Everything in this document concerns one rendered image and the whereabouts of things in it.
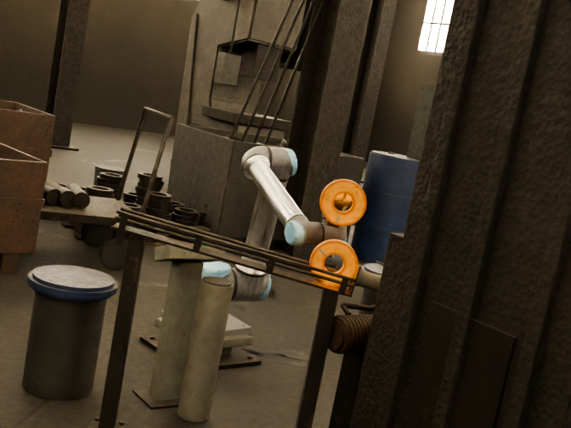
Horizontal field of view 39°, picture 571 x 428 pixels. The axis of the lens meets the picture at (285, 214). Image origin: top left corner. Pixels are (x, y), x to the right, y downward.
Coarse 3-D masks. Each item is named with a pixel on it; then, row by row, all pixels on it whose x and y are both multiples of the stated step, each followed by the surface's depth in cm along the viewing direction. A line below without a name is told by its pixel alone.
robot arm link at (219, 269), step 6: (204, 264) 354; (210, 264) 355; (216, 264) 356; (222, 264) 356; (228, 264) 357; (204, 270) 349; (210, 270) 348; (216, 270) 348; (222, 270) 349; (228, 270) 351; (234, 270) 357; (204, 276) 348; (216, 276) 348; (222, 276) 349; (228, 276) 352; (234, 276) 354; (234, 282) 353; (234, 288) 353; (234, 294) 354
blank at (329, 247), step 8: (328, 240) 260; (336, 240) 259; (320, 248) 259; (328, 248) 259; (336, 248) 259; (344, 248) 259; (352, 248) 261; (312, 256) 260; (320, 256) 260; (344, 256) 260; (352, 256) 260; (312, 264) 260; (320, 264) 260; (344, 264) 260; (352, 264) 260; (312, 272) 260; (336, 272) 262; (344, 272) 260; (352, 272) 260; (320, 280) 261
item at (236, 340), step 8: (160, 320) 358; (160, 328) 358; (224, 336) 353; (232, 336) 355; (240, 336) 357; (248, 336) 359; (224, 344) 349; (232, 344) 352; (240, 344) 355; (248, 344) 358
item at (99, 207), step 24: (168, 120) 470; (48, 192) 462; (72, 192) 469; (120, 192) 523; (48, 216) 448; (72, 216) 454; (96, 216) 460; (96, 240) 522; (120, 240) 471; (120, 264) 474
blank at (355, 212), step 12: (336, 180) 267; (348, 180) 266; (324, 192) 266; (336, 192) 266; (348, 192) 266; (360, 192) 266; (324, 204) 267; (360, 204) 267; (336, 216) 268; (348, 216) 268; (360, 216) 268
